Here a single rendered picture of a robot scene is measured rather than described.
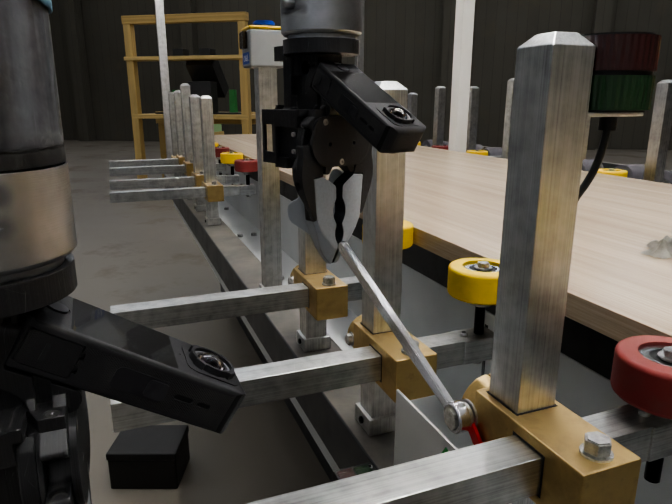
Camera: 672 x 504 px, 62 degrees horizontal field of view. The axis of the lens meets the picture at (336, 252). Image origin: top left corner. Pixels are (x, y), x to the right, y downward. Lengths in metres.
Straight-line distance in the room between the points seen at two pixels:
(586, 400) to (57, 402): 0.58
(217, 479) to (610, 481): 1.51
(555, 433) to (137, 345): 0.29
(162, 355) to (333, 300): 0.55
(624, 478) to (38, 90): 0.40
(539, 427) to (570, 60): 0.25
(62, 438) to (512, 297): 0.30
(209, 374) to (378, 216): 0.36
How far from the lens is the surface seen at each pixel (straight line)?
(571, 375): 0.73
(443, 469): 0.40
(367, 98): 0.49
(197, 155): 2.07
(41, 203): 0.25
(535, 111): 0.40
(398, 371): 0.60
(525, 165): 0.41
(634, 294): 0.66
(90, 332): 0.28
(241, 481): 1.82
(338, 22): 0.53
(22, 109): 0.25
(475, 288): 0.64
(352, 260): 0.52
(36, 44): 0.26
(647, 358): 0.50
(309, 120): 0.52
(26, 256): 0.25
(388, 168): 0.61
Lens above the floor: 1.10
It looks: 15 degrees down
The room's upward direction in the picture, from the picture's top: straight up
